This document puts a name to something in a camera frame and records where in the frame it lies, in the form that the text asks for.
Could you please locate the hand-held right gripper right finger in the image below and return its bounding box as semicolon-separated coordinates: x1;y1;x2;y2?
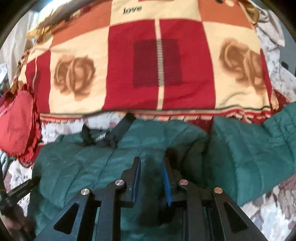
163;156;269;241

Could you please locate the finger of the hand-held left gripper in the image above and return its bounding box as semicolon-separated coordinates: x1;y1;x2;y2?
105;113;137;149
81;125;99;146

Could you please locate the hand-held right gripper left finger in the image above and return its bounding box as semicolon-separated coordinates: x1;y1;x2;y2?
35;156;141;241

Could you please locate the green quilted jacket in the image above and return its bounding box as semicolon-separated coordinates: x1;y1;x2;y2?
28;102;296;241

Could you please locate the red heart-shaped pillow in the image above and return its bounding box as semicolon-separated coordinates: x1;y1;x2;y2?
0;83;43;163

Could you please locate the red cream rose patchwork quilt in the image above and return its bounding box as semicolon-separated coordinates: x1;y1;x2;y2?
11;0;280;124

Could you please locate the white floral plush blanket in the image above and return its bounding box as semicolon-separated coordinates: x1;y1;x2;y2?
0;9;296;241

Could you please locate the cream cloth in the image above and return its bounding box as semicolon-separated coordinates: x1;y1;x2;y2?
0;11;35;67

